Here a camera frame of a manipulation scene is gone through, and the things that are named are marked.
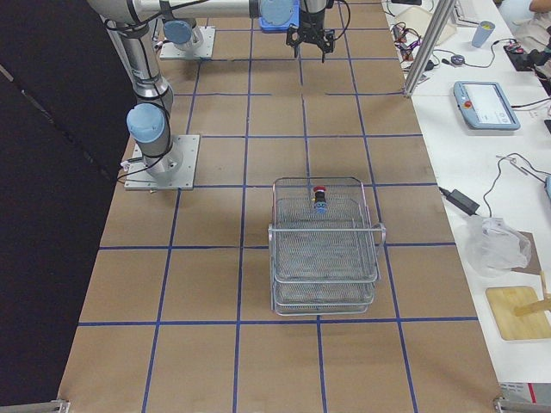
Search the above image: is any black power adapter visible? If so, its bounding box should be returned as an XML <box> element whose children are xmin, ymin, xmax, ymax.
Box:
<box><xmin>439</xmin><ymin>188</ymin><xmax>480</xmax><ymax>216</ymax></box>

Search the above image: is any blue cup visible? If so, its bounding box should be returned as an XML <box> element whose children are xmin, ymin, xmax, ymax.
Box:
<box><xmin>471</xmin><ymin>21</ymin><xmax>495</xmax><ymax>48</ymax></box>

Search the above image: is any blue teach pendant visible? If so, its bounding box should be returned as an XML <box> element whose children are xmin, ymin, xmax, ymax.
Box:
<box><xmin>453</xmin><ymin>81</ymin><xmax>521</xmax><ymax>131</ymax></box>

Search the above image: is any clear plastic bag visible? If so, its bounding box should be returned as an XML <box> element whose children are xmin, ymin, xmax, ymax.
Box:
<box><xmin>465</xmin><ymin>215</ymin><xmax>532</xmax><ymax>276</ymax></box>

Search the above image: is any aluminium frame post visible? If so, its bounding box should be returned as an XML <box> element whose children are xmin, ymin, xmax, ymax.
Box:
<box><xmin>404</xmin><ymin>0</ymin><xmax>455</xmax><ymax>97</ymax></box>

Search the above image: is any blue plastic tray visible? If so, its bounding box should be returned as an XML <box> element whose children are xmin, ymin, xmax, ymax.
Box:
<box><xmin>258</xmin><ymin>10</ymin><xmax>302</xmax><ymax>34</ymax></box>

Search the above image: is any round puck device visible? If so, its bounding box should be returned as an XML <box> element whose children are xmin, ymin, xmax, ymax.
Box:
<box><xmin>449</xmin><ymin>54</ymin><xmax>465</xmax><ymax>66</ymax></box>

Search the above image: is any red emergency stop button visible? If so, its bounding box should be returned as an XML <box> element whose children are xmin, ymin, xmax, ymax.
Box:
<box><xmin>313</xmin><ymin>186</ymin><xmax>327</xmax><ymax>213</ymax></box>

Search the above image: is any wooden board stand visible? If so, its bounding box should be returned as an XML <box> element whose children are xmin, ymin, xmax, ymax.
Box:
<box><xmin>486</xmin><ymin>271</ymin><xmax>550</xmax><ymax>341</ymax></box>

